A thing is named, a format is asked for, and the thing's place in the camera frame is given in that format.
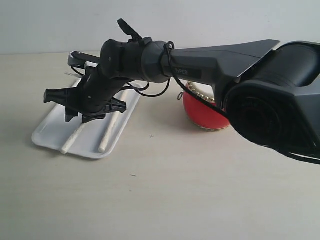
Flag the white rectangular plastic tray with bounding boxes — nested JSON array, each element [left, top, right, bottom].
[[31, 90, 140, 160]]

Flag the wooden drumstick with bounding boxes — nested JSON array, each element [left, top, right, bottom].
[[97, 89, 131, 153], [60, 62, 99, 155]]

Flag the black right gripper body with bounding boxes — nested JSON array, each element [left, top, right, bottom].
[[43, 67, 127, 117]]

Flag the small red drum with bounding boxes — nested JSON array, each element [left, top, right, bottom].
[[178, 81, 230, 131]]

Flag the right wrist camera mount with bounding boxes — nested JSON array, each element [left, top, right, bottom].
[[67, 51, 100, 69]]

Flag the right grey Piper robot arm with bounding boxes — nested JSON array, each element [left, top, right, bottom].
[[43, 37, 320, 154]]

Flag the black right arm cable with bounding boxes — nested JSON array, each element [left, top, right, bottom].
[[117, 41, 320, 166]]

